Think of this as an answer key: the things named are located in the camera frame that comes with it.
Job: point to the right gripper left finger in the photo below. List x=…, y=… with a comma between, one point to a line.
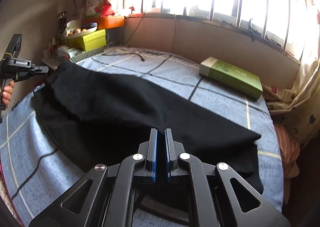
x=137, y=169

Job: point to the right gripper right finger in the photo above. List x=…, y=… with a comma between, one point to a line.
x=188, y=171

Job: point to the black pants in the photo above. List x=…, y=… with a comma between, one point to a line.
x=95, y=117

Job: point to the person's left hand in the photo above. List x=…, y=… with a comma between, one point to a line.
x=6, y=94

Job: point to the white side table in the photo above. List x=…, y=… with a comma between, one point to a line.
x=52, y=63

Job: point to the wet wipes pack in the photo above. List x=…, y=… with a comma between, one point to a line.
x=66, y=52

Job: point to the white fruit bowl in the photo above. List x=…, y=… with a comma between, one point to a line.
x=75, y=29

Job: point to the grey white striped box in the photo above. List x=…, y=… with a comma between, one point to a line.
x=82, y=55

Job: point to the lime green shoe box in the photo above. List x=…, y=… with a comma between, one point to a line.
x=88, y=42

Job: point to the green white flat box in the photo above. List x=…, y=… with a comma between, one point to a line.
x=232, y=76

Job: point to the orange wooden shelf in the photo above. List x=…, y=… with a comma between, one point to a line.
x=107, y=22

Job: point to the blue checked bed sheet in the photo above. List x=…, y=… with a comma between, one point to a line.
x=48, y=189

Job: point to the striped pink pillow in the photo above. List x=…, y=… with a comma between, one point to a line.
x=289, y=151

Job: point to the cream patterned curtain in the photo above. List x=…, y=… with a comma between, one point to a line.
x=297, y=108

